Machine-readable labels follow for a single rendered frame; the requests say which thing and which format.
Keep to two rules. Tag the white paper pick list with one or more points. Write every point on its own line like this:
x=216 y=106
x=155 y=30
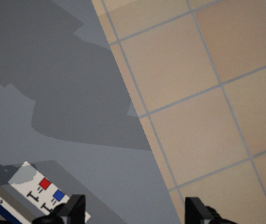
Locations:
x=37 y=188

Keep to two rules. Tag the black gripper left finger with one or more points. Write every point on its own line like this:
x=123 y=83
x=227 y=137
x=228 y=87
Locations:
x=71 y=212

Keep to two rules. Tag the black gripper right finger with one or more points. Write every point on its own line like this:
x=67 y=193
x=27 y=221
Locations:
x=197 y=213

